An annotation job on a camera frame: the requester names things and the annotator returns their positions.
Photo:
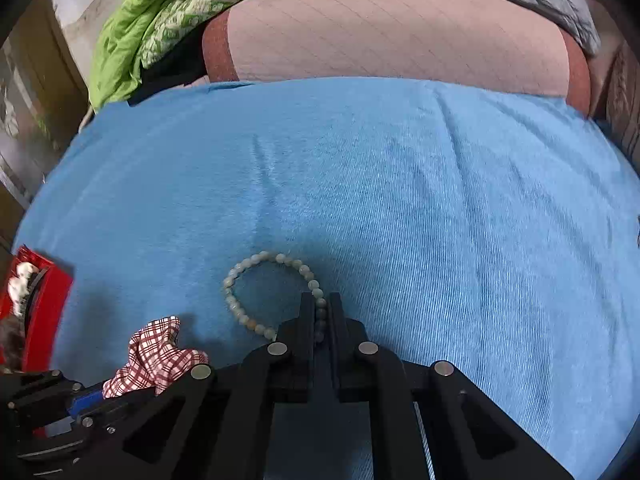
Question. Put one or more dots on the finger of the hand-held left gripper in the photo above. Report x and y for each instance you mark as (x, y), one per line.
(120, 410)
(45, 390)

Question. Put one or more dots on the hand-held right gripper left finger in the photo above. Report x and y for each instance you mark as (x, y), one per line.
(295, 360)

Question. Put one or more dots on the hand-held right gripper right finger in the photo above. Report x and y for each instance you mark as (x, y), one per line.
(350, 360)

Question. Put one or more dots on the red plaid scrunchie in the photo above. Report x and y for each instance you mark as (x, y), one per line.
(150, 355)

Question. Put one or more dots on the red jewelry box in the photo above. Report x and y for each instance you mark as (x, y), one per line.
(50, 310)

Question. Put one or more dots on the blue towel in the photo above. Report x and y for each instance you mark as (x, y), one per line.
(400, 210)

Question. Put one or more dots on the pink cushion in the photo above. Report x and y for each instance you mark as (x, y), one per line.
(400, 40)

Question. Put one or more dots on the bright green quilt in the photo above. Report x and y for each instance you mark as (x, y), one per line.
(125, 45)

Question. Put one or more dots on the green floral cloth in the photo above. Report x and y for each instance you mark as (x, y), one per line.
(190, 15)

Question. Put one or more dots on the striped beige pillow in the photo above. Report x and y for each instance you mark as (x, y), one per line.
(625, 95)

